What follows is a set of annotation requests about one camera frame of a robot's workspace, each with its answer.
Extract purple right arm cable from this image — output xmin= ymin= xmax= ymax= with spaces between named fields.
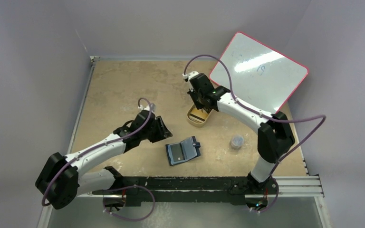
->
xmin=183 ymin=55 xmax=327 ymax=177

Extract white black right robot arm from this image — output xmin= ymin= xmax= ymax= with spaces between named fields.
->
xmin=183 ymin=71 xmax=295 ymax=193

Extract clear jar of paper clips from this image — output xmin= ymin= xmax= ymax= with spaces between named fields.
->
xmin=230 ymin=134 xmax=245 ymax=150

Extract beige oval plastic tray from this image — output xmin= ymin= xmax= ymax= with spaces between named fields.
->
xmin=186 ymin=104 xmax=212 ymax=127

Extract stack of credit cards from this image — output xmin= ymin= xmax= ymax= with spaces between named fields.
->
xmin=188 ymin=107 xmax=209 ymax=124

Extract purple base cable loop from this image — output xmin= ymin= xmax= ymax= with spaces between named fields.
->
xmin=102 ymin=185 xmax=156 ymax=222

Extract red framed whiteboard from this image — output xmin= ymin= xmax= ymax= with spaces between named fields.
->
xmin=210 ymin=32 xmax=308 ymax=113

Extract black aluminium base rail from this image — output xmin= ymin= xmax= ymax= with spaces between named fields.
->
xmin=92 ymin=166 xmax=325 ymax=208

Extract navy blue leather card holder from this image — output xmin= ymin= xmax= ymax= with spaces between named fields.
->
xmin=165 ymin=136 xmax=201 ymax=166

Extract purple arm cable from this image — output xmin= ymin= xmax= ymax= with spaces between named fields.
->
xmin=41 ymin=97 xmax=156 ymax=208
xmin=183 ymin=55 xmax=327 ymax=177

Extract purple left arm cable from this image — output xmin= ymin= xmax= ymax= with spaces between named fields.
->
xmin=41 ymin=97 xmax=156 ymax=208

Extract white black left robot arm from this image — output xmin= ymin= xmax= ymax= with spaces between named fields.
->
xmin=35 ymin=110 xmax=173 ymax=209

